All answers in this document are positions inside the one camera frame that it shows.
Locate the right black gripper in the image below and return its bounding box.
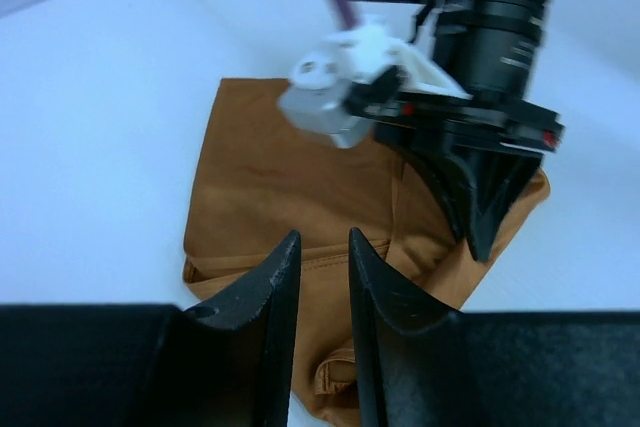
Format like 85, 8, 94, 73
344, 66, 565, 262

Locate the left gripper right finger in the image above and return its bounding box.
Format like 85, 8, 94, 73
349, 229, 639, 426

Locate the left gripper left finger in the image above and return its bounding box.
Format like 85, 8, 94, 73
1, 231, 301, 426

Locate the orange-brown cloth napkin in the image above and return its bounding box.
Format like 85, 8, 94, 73
180, 77, 552, 426

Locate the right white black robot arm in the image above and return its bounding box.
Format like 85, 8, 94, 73
347, 0, 564, 261

